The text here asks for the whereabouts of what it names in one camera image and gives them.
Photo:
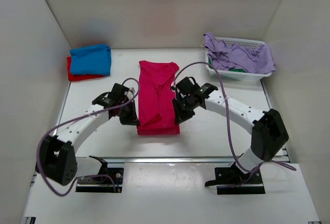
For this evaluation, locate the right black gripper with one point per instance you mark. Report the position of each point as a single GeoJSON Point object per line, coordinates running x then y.
{"type": "Point", "coordinates": [180, 115]}

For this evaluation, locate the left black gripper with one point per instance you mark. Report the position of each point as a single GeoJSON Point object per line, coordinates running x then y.
{"type": "Point", "coordinates": [132, 118]}

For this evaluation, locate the magenta t shirt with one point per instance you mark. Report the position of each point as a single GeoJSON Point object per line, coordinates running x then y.
{"type": "Point", "coordinates": [155, 108]}

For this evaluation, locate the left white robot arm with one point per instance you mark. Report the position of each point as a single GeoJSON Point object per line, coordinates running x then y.
{"type": "Point", "coordinates": [57, 154]}

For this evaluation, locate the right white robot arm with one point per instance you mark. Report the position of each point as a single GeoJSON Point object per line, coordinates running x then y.
{"type": "Point", "coordinates": [267, 129]}

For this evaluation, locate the white plastic laundry basket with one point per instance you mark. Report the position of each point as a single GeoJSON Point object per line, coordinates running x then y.
{"type": "Point", "coordinates": [242, 76]}

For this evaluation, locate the green t shirt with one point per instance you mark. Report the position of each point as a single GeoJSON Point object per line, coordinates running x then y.
{"type": "Point", "coordinates": [237, 70]}

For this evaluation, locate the folded blue t shirt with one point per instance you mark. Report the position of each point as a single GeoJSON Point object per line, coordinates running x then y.
{"type": "Point", "coordinates": [91, 60]}

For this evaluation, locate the folded red t shirt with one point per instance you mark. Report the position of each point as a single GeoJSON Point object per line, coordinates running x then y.
{"type": "Point", "coordinates": [77, 78]}

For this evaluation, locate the lavender t shirt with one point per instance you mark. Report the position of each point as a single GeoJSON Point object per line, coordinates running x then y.
{"type": "Point", "coordinates": [227, 57]}

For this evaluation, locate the aluminium rail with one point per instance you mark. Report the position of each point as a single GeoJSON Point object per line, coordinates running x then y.
{"type": "Point", "coordinates": [170, 160]}

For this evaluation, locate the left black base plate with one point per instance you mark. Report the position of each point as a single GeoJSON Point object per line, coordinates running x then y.
{"type": "Point", "coordinates": [108, 180]}

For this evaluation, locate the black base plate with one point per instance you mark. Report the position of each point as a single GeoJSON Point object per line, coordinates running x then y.
{"type": "Point", "coordinates": [108, 180]}
{"type": "Point", "coordinates": [229, 181]}

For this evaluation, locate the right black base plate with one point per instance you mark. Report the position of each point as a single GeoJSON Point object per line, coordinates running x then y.
{"type": "Point", "coordinates": [229, 181]}

